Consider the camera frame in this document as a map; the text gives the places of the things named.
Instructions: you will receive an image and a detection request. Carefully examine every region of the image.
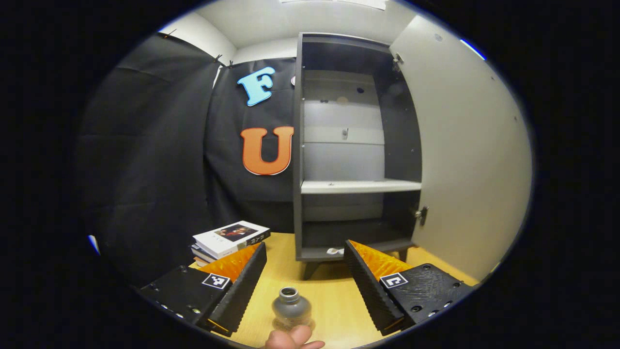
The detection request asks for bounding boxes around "black backdrop cloth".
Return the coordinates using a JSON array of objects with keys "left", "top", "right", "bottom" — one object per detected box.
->
[{"left": 77, "top": 33, "right": 298, "bottom": 287}]

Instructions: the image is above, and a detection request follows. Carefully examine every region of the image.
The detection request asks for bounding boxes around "white cabinet shelf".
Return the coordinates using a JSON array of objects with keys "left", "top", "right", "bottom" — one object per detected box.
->
[{"left": 301, "top": 179, "right": 422, "bottom": 195}]

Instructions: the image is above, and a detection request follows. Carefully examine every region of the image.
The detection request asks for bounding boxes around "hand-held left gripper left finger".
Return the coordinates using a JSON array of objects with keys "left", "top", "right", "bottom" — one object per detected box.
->
[{"left": 138, "top": 242, "right": 268, "bottom": 337}]

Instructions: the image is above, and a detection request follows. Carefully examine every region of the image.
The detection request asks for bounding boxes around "dark grey cabinet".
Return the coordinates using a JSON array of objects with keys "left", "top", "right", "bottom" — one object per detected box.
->
[{"left": 293, "top": 32, "right": 423, "bottom": 280}]

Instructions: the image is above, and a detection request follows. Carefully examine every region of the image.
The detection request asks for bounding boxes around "grey bottle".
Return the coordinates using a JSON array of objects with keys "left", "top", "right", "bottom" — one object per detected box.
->
[{"left": 271, "top": 286, "right": 313, "bottom": 333}]

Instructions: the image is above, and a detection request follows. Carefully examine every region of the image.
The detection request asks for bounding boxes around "light grey cabinet door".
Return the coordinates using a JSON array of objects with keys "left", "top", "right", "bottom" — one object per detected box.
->
[{"left": 390, "top": 15, "right": 533, "bottom": 282}]

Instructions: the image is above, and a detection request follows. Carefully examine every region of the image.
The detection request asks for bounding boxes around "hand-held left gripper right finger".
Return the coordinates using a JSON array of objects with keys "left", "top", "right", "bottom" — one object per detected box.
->
[{"left": 344, "top": 239, "right": 475, "bottom": 336}]

